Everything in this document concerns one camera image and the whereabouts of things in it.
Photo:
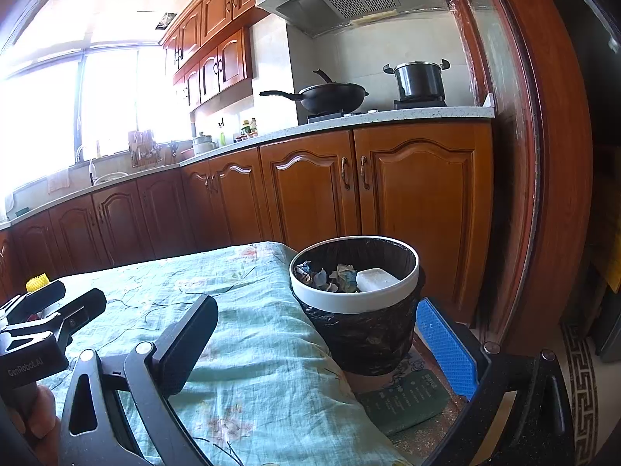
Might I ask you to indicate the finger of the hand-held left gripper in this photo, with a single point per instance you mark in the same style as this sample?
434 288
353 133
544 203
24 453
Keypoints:
46 295
80 308

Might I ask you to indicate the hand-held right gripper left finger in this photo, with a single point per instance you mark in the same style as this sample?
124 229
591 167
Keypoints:
189 344

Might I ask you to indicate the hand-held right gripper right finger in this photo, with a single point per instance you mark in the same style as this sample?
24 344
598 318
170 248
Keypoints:
446 344

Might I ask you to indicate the yellow foam fruit net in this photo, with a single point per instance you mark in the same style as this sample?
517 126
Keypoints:
38 283

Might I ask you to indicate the white trash bin black liner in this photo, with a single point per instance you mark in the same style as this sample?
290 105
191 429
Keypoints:
368 335

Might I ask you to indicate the white foam block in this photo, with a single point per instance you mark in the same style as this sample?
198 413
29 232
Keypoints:
376 279

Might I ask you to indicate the yellowish paper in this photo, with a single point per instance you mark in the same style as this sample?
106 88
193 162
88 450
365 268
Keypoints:
344 275

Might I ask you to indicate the white printed paper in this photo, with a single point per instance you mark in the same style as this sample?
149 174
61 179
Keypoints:
310 274

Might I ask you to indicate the person's left hand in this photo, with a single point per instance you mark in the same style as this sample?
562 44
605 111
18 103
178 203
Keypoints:
41 417

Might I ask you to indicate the teal floral tablecloth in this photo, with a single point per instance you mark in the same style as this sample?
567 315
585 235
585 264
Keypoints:
252 349

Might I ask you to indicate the dark green booklet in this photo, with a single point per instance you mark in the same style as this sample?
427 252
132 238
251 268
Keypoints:
407 405

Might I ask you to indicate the pink cloth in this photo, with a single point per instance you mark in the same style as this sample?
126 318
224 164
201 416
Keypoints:
58 182

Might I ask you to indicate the kitchen faucet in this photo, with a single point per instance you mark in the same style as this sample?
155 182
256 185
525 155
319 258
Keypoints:
92 172

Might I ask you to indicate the white basin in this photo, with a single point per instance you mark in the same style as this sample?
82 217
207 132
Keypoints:
111 177

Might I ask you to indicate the utensil rack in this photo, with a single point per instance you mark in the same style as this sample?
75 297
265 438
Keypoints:
143 148

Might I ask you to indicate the wooden base cabinets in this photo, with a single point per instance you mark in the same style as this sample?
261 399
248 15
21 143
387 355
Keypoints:
310 194

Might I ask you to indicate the kitchen window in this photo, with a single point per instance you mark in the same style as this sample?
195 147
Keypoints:
97 107

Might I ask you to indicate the white electric pot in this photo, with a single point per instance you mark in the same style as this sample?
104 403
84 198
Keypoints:
203 145

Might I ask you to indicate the condiment bottle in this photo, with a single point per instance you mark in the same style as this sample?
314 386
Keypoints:
253 126
246 127

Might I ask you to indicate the speckled kitchen countertop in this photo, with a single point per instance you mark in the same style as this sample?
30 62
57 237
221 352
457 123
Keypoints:
388 115

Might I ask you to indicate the black gas stove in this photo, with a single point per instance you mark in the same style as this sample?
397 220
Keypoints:
419 104

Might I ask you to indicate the steel cooking pot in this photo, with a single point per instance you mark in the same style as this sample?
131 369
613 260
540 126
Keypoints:
419 82

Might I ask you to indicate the black wok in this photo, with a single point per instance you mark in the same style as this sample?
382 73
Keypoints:
334 97

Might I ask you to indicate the ceiling light fixture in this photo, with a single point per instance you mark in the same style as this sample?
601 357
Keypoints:
165 20

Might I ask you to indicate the steel range hood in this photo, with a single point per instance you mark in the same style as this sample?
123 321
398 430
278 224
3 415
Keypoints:
310 7

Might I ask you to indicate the wooden door frame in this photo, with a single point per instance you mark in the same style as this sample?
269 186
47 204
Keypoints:
514 155

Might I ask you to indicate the wooden wall cabinets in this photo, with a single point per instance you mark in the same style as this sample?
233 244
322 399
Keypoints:
228 5

